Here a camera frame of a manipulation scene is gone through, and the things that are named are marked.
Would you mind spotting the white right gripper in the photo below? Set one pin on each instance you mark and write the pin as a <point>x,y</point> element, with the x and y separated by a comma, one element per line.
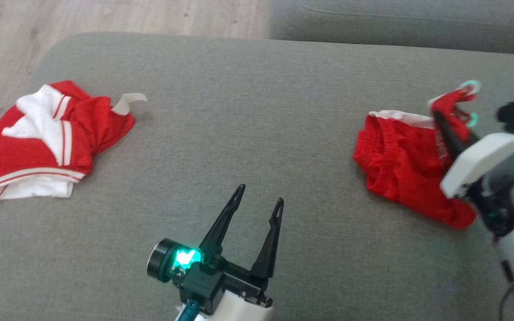
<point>484,156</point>

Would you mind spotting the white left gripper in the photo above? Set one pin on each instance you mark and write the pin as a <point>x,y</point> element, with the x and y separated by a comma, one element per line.
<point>163,261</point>

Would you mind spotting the red shorts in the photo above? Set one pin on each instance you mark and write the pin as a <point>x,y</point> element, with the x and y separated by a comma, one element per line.
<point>400,165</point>

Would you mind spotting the red and white jersey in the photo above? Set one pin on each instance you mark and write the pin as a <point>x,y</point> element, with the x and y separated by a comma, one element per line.
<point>92,129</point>

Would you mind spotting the grey sofa seat cushion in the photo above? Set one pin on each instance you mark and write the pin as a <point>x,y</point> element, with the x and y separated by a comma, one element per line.
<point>248,133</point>

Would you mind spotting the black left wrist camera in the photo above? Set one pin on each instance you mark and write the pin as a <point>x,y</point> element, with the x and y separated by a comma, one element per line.
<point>203,290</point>

